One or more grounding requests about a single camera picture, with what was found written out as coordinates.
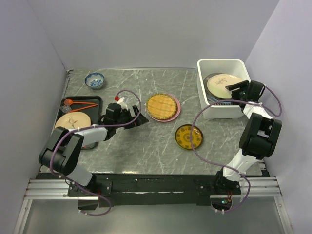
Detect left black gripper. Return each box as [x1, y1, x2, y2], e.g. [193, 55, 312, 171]
[115, 105, 149, 129]

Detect cream plate with twig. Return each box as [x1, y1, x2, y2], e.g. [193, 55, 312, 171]
[206, 74, 243, 99]

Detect blue plate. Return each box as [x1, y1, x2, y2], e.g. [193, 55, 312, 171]
[207, 96, 218, 101]

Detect grey reindeer plate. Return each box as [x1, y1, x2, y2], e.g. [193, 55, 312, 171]
[203, 73, 227, 99]

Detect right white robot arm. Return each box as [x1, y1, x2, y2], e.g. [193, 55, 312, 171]
[213, 81, 282, 195]

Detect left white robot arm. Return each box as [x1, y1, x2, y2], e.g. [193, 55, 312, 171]
[39, 103, 149, 196]

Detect white plastic bin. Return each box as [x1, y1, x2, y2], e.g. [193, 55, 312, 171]
[197, 58, 250, 119]

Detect woven bamboo plate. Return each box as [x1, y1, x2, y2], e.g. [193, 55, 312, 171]
[146, 93, 177, 118]

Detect pink plate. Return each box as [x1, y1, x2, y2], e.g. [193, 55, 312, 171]
[147, 94, 181, 122]

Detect yellow patterned plate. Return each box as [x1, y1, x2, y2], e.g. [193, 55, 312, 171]
[175, 124, 204, 150]

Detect black tray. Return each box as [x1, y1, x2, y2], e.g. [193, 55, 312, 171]
[50, 95, 102, 151]

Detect orange chopstick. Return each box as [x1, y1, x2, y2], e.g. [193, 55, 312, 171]
[69, 104, 98, 113]

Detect blue white porcelain bowl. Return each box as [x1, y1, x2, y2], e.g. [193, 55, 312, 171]
[84, 73, 105, 90]

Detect cream plate with bird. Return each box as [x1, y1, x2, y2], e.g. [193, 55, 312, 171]
[54, 112, 92, 129]

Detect orange spoon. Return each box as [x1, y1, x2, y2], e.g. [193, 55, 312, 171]
[64, 98, 95, 106]

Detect clear plastic cup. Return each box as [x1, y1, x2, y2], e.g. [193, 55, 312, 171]
[59, 104, 72, 114]

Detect black base beam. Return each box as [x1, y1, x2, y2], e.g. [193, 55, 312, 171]
[67, 172, 271, 207]

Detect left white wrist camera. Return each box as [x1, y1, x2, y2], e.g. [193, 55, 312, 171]
[117, 96, 129, 110]

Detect aluminium rail frame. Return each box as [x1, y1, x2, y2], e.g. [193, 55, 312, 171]
[12, 176, 81, 234]

